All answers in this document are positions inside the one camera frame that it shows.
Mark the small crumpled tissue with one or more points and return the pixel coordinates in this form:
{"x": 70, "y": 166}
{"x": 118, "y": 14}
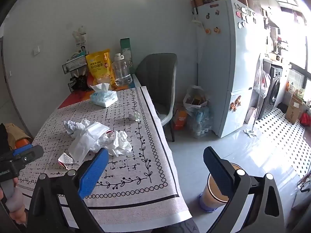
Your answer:
{"x": 136, "y": 116}

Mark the soft tissue pack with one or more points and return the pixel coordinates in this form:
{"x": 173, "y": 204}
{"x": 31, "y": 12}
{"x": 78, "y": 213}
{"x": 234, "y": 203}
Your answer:
{"x": 103, "y": 97}

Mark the group of fridge magnets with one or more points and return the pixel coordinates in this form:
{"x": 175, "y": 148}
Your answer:
{"x": 244, "y": 13}

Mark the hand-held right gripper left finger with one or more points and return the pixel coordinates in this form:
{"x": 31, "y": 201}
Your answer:
{"x": 93, "y": 172}

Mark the brown paper cup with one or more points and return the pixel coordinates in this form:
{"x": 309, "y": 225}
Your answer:
{"x": 211, "y": 194}

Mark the red bag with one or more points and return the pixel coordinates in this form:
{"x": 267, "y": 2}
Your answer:
{"x": 305, "y": 119}

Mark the tan cloth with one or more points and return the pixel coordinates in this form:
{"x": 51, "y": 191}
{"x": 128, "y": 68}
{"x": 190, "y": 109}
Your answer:
{"x": 13, "y": 133}

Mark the grey upholstered chair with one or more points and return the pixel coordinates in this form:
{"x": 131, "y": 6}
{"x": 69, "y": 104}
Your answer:
{"x": 155, "y": 77}

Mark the red and white wrapper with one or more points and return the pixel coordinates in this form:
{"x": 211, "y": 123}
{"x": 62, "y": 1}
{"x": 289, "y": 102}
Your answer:
{"x": 65, "y": 160}

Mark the black tabletop item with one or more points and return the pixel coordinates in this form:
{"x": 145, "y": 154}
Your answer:
{"x": 79, "y": 81}

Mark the clear plastic water bottle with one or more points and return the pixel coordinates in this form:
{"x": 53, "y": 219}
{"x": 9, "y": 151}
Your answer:
{"x": 121, "y": 70}

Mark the filled white plastic bag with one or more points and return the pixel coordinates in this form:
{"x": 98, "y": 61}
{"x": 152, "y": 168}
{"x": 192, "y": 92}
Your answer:
{"x": 195, "y": 99}

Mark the pack of water bottles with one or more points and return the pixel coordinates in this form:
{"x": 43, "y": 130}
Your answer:
{"x": 201, "y": 121}

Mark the hanging clear plastic bag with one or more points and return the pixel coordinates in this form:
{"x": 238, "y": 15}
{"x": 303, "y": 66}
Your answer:
{"x": 262, "y": 77}

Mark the grey washing machine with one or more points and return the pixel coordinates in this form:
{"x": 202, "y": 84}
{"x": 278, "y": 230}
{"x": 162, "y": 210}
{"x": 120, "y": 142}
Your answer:
{"x": 273, "y": 87}

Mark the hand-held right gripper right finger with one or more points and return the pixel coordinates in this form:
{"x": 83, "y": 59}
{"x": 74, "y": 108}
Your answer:
{"x": 218, "y": 172}

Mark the printed grey tablecloth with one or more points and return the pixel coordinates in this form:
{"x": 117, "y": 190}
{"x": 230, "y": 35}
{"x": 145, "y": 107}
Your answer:
{"x": 121, "y": 174}

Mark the white hanging packet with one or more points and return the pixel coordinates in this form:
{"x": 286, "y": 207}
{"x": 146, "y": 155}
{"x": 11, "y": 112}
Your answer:
{"x": 80, "y": 40}

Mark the flat mop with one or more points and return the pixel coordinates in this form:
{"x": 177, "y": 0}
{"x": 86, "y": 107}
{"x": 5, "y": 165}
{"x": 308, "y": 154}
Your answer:
{"x": 249, "y": 133}

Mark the brown cardboard box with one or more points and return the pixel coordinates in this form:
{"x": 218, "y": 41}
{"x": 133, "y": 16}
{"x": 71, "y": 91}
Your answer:
{"x": 294, "y": 108}

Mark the white paper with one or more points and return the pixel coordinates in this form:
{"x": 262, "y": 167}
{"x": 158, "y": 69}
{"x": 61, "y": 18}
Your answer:
{"x": 70, "y": 126}

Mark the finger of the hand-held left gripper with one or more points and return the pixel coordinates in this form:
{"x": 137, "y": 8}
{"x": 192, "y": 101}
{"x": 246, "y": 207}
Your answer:
{"x": 24, "y": 149}

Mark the white refrigerator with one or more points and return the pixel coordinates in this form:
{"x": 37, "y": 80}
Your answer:
{"x": 228, "y": 65}

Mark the tall green box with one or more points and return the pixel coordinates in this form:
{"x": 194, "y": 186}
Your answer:
{"x": 126, "y": 48}

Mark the person's left hand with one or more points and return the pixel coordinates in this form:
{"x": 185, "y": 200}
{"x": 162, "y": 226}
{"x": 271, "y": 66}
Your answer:
{"x": 18, "y": 217}

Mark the yellow snack bag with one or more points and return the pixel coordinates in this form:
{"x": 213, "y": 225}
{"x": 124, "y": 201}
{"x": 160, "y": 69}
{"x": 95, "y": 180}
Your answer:
{"x": 100, "y": 68}

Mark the white tissue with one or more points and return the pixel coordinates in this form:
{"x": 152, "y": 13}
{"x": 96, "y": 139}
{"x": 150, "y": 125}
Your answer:
{"x": 120, "y": 143}

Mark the orange figure magnet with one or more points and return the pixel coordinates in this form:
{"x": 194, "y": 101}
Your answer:
{"x": 236, "y": 105}

